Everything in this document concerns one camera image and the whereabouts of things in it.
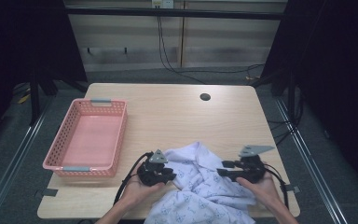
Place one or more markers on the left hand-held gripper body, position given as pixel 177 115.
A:
pixel 152 175

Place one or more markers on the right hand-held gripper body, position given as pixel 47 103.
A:
pixel 253 171

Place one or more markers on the light purple printed garment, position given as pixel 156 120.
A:
pixel 199 186

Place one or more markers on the pink perforated plastic basket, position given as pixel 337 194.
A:
pixel 90 140

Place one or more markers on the person's left hand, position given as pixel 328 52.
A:
pixel 138 193

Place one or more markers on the person's right hand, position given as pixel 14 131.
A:
pixel 262 193

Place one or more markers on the grey tape strip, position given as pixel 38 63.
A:
pixel 292 188
pixel 48 193

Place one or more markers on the black metal stand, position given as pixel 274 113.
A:
pixel 34 99
pixel 291 99

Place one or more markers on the black curtain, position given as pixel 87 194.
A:
pixel 21 40
pixel 338 62

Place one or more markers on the small yellow object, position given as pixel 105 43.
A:
pixel 24 99

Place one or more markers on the black horizontal metal bar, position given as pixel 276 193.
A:
pixel 174 13

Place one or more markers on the metal floor rail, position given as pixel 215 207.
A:
pixel 12 168
pixel 310 161

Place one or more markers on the small black wall hook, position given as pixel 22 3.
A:
pixel 89 50
pixel 126 50

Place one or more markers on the white wall outlet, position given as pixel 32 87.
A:
pixel 164 3

